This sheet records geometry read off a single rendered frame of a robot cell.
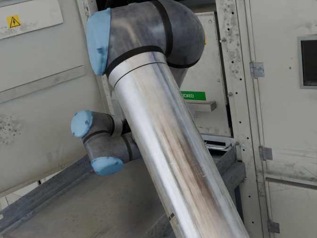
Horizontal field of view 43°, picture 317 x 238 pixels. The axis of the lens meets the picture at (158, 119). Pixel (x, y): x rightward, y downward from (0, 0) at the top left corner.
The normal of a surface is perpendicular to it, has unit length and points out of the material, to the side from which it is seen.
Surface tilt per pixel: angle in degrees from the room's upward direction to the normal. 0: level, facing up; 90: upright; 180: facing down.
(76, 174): 90
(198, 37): 102
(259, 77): 90
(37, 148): 90
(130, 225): 0
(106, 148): 42
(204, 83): 90
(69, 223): 0
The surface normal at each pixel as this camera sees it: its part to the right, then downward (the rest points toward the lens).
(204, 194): 0.18, -0.39
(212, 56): -0.58, 0.40
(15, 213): 0.79, 0.07
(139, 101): -0.40, -0.12
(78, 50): 0.58, 0.19
